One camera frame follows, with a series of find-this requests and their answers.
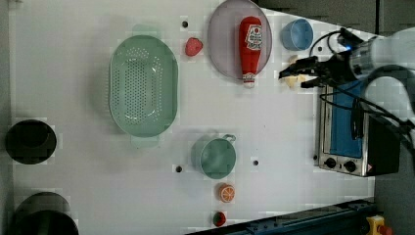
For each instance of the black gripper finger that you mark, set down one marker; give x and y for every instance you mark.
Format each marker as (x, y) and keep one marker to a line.
(301, 66)
(316, 82)

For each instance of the peeled banana toy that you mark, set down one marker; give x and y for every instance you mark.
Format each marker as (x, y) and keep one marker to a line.
(292, 80)

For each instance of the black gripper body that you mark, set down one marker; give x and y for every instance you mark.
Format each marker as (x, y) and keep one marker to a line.
(335, 71)

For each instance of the black cup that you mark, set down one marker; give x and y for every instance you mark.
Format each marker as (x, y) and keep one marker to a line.
(30, 142)
(44, 213)

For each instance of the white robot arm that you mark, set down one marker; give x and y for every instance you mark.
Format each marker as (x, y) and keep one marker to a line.
(379, 56)

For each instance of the red ketchup bottle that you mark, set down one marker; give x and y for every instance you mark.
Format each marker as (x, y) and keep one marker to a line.
(250, 43)

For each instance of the black toaster oven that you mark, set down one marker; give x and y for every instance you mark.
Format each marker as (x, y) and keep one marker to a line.
(352, 141)

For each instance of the red strawberry toy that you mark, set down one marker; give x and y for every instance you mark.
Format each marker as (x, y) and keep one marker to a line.
(193, 47)

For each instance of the pink round plate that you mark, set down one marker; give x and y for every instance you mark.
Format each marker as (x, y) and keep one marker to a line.
(223, 36)

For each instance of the blue metal rail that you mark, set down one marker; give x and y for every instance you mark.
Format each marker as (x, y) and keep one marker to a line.
(348, 218)

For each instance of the black cup lower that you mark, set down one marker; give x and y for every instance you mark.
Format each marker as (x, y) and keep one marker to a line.
(44, 213)

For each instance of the yellow red emergency button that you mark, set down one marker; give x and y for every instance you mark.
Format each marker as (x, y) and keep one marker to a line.
(377, 226)

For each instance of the small red fruit toy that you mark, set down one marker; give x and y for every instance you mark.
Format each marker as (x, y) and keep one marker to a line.
(219, 219)

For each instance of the green oval colander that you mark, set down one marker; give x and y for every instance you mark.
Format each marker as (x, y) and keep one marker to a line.
(143, 86)

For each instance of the green mug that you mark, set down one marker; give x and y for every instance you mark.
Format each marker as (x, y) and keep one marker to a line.
(214, 157)

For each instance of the blue bowl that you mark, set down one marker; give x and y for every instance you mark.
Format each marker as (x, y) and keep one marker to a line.
(297, 35)

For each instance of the black cup upper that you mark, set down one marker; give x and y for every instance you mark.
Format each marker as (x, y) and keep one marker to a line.
(30, 142)

